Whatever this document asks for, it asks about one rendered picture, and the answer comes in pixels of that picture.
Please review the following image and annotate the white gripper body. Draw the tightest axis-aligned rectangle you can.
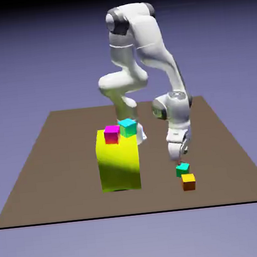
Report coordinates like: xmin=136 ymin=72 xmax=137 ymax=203
xmin=166 ymin=130 xmax=193 ymax=162

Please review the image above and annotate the small green cube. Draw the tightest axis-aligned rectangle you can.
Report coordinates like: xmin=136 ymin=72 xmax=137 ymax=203
xmin=175 ymin=162 xmax=192 ymax=178

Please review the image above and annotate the small orange cube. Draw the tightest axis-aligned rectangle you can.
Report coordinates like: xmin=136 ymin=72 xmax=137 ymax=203
xmin=180 ymin=173 xmax=198 ymax=192

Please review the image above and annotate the small cyan cube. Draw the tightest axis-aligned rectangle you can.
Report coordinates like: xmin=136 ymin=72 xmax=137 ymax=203
xmin=117 ymin=117 xmax=139 ymax=139

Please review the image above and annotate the small magenta cube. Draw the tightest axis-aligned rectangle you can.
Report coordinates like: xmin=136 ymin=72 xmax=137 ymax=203
xmin=103 ymin=124 xmax=122 ymax=146

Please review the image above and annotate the large yellow box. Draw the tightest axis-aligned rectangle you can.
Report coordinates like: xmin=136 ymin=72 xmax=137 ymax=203
xmin=94 ymin=125 xmax=143 ymax=194

